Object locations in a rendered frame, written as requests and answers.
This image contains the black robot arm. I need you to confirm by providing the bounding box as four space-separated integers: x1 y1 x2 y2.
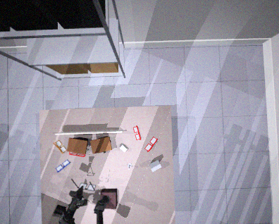
52 196 109 224

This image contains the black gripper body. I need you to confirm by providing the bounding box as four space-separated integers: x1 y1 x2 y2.
69 190 83 210

